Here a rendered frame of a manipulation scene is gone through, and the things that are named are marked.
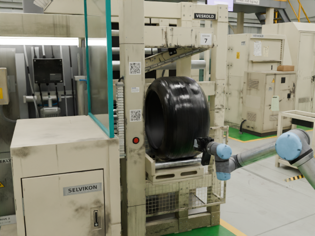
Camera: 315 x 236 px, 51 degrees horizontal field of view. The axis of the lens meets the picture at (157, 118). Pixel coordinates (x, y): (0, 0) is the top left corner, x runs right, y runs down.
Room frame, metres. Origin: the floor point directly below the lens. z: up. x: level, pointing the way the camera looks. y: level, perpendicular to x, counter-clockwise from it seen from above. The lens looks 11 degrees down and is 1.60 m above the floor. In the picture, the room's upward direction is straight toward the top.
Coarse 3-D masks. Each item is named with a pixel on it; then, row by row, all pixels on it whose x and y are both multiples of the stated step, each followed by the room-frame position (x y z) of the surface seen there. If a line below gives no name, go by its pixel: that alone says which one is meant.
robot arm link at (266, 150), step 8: (296, 128) 1.53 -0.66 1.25; (264, 144) 1.65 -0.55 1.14; (272, 144) 1.61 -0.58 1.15; (248, 152) 1.69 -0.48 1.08; (256, 152) 1.65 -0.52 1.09; (264, 152) 1.63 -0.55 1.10; (272, 152) 1.60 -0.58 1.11; (232, 160) 1.72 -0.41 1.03; (240, 160) 1.71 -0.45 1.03; (248, 160) 1.68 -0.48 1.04; (256, 160) 1.66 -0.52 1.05
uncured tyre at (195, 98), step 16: (160, 80) 2.12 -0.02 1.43; (176, 80) 2.10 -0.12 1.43; (192, 80) 2.13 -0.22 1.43; (160, 96) 2.03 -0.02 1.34; (176, 96) 1.96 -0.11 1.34; (192, 96) 2.00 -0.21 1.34; (160, 112) 2.44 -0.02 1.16; (176, 112) 1.92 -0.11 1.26; (192, 112) 1.95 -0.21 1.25; (208, 112) 2.01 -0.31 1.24; (160, 128) 2.41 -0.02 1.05; (176, 128) 1.90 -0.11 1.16; (192, 128) 1.93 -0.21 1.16; (208, 128) 1.99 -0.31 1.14; (160, 144) 2.31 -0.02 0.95; (176, 144) 1.93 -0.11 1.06; (192, 144) 1.96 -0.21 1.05
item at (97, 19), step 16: (96, 0) 1.48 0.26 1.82; (96, 16) 1.49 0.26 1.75; (96, 32) 1.50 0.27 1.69; (96, 48) 1.51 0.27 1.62; (96, 64) 1.53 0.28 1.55; (96, 80) 1.54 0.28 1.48; (96, 96) 1.55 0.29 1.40; (112, 96) 1.27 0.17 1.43; (96, 112) 1.57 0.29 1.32; (112, 112) 1.27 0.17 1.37; (112, 128) 1.27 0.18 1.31
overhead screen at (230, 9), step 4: (208, 0) 5.88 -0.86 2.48; (212, 0) 5.93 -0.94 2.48; (216, 0) 5.97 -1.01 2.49; (220, 0) 6.01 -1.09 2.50; (224, 0) 6.06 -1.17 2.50; (228, 0) 6.10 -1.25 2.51; (232, 0) 6.15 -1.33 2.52; (208, 4) 5.88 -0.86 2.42; (212, 4) 5.93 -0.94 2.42; (216, 4) 5.97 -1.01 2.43; (228, 4) 6.11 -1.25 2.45; (232, 4) 6.15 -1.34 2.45; (228, 8) 6.11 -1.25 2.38; (232, 8) 6.16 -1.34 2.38
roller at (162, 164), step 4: (172, 160) 2.04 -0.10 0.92; (176, 160) 2.04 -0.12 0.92; (180, 160) 2.05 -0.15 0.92; (184, 160) 2.05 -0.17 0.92; (188, 160) 2.06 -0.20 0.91; (192, 160) 2.07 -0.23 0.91; (196, 160) 2.08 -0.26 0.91; (200, 160) 2.09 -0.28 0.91; (156, 164) 1.98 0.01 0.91; (160, 164) 1.99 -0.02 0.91; (164, 164) 2.00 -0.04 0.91; (168, 164) 2.01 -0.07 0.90; (172, 164) 2.02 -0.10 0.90; (176, 164) 2.03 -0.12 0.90; (180, 164) 2.04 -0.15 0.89; (184, 164) 2.05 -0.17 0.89; (188, 164) 2.06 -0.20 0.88; (156, 168) 1.98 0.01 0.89; (160, 168) 2.00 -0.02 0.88
